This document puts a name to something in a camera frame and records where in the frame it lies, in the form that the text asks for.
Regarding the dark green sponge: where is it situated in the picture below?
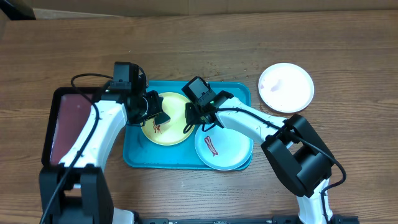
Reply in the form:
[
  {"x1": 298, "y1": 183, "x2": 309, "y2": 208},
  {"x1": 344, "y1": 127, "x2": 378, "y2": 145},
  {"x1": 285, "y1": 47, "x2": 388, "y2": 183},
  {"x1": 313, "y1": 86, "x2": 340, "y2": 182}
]
[{"x1": 154, "y1": 112, "x2": 170, "y2": 125}]

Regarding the yellow-green plate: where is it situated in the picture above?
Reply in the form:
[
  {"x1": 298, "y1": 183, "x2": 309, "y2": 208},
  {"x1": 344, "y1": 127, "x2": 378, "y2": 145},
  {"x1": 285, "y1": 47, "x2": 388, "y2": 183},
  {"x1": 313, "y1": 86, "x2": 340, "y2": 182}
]
[{"x1": 141, "y1": 92, "x2": 193, "y2": 146}]

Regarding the white plate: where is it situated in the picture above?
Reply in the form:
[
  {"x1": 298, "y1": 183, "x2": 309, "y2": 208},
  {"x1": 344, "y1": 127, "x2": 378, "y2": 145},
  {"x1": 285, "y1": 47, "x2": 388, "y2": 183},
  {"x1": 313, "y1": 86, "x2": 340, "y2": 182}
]
[{"x1": 258, "y1": 63, "x2": 315, "y2": 113}]

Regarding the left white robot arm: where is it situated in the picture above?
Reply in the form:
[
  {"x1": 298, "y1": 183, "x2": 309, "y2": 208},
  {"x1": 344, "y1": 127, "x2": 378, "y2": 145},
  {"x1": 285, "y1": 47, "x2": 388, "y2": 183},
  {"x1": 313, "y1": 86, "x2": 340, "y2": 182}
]
[{"x1": 39, "y1": 71, "x2": 162, "y2": 223}]

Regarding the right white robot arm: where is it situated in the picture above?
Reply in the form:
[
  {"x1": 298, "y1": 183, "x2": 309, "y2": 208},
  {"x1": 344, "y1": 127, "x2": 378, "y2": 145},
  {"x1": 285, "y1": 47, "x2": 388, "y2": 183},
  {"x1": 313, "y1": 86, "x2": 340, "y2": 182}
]
[{"x1": 186, "y1": 96, "x2": 346, "y2": 223}]

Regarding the teal plastic tray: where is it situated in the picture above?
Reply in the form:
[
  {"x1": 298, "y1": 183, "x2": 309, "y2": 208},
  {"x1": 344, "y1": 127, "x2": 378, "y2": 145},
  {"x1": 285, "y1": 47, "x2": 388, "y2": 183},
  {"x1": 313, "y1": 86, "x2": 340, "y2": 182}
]
[{"x1": 123, "y1": 80, "x2": 251, "y2": 170}]

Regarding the dark red sponge tray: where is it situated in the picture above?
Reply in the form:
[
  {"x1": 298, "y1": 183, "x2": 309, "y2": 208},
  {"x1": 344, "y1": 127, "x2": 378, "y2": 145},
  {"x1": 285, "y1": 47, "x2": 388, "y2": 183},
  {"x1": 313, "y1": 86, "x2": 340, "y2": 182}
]
[{"x1": 41, "y1": 87, "x2": 91, "y2": 166}]

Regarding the light blue plate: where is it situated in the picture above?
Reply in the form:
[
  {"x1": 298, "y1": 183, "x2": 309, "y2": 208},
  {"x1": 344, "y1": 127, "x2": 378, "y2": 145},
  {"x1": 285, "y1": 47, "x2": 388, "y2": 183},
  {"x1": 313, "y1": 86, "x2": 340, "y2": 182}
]
[{"x1": 194, "y1": 126, "x2": 254, "y2": 171}]

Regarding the cardboard backboard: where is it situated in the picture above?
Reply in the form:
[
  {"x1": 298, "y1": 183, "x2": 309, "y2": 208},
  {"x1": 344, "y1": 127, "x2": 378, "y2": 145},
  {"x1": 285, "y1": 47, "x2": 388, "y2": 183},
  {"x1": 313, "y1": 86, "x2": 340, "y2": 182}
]
[{"x1": 11, "y1": 0, "x2": 397, "y2": 17}]

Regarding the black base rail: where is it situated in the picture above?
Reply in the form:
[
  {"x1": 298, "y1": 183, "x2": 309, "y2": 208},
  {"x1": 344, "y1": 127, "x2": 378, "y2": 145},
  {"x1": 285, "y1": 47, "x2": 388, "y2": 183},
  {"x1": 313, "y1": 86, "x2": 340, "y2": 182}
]
[{"x1": 136, "y1": 215, "x2": 360, "y2": 224}]

